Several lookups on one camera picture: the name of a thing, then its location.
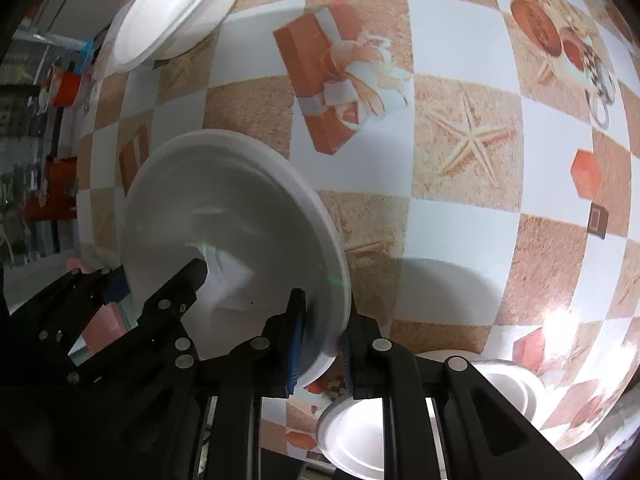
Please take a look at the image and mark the white foam plate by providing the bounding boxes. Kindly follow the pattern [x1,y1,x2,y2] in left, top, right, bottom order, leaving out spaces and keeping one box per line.
[315,350,547,480]

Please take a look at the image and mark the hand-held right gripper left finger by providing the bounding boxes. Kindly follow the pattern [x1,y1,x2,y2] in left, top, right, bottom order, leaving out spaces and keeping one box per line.
[200,287,308,480]

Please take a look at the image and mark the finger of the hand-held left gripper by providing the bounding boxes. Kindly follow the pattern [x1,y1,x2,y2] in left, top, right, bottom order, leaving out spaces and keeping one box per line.
[10,267,132,387]
[134,257,209,376]

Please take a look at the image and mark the orange plastic item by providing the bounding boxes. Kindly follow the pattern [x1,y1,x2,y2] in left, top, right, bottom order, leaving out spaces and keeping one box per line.
[40,69,96,108]

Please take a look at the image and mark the large white foam bowl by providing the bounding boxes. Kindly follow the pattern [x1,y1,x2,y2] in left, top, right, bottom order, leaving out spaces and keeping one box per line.
[120,129,352,387]

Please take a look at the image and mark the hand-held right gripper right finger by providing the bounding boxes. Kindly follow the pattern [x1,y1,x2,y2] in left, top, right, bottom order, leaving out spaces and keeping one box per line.
[342,300,583,480]

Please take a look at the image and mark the red plastic stool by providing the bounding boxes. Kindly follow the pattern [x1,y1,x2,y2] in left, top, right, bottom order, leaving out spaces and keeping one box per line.
[22,156,80,221]

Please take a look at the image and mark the small white foam bowl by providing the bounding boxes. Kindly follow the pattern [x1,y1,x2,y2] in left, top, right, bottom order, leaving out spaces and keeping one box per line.
[107,0,240,72]

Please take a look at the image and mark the checkered printed tablecloth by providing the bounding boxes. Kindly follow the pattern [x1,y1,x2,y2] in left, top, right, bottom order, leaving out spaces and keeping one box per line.
[75,0,640,471]

